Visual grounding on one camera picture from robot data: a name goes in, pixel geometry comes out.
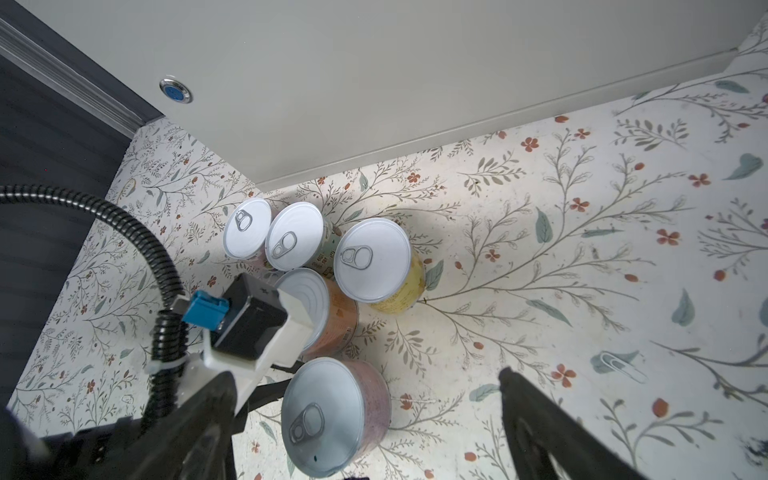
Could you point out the beige metal cabinet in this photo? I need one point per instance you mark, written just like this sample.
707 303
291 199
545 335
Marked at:
286 91

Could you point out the pink ring-pull can front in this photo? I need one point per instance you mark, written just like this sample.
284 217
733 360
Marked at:
333 413

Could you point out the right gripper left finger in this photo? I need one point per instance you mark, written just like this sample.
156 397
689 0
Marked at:
194 442

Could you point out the salmon label can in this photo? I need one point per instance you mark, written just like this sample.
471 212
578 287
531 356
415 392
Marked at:
334 315

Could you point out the pink label can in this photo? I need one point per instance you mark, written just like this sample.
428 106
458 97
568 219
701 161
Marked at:
246 230

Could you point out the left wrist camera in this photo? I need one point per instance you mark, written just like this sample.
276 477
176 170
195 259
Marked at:
248 330

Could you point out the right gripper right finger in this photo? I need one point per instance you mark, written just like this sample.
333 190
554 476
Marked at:
541 435

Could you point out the yellow label ring-pull can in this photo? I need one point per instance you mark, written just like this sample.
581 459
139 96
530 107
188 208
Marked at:
375 264

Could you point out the teal label can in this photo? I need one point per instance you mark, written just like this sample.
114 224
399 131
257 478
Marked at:
301 236

